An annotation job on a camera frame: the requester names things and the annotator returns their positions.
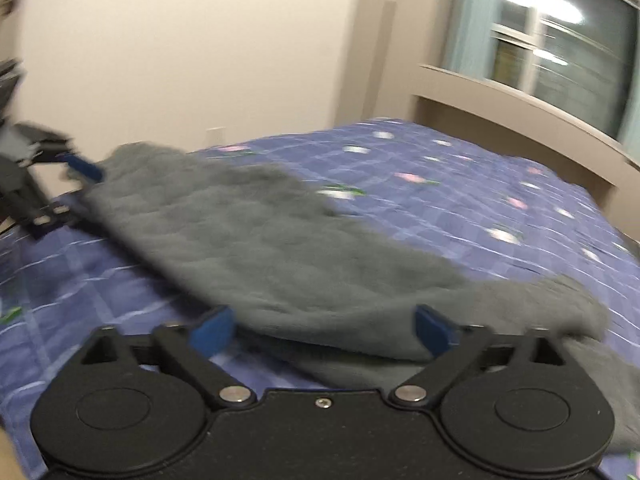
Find white wall socket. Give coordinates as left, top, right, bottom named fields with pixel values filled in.
left=205, top=127, right=227, bottom=148

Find window with white frame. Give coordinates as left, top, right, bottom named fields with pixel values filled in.
left=489, top=0, right=639, bottom=139

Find beige window shelf cabinet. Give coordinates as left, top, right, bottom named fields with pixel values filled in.
left=411, top=65, right=639, bottom=236

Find left light blue curtain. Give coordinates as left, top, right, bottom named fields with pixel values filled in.
left=442, top=0, right=501, bottom=79

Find right light blue curtain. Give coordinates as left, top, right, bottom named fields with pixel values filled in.
left=617, top=87, right=640, bottom=162

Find beige left wardrobe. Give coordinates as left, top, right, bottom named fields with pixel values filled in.
left=334, top=0, right=454, bottom=126

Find blue plaid floral quilt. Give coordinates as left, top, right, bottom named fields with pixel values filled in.
left=1, top=118, right=639, bottom=479

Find grey fleece pants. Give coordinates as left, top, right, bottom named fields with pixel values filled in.
left=80, top=143, right=639, bottom=453

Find light blue curtain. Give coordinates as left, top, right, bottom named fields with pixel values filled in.
left=617, top=87, right=640, bottom=162
left=442, top=0, right=501, bottom=79

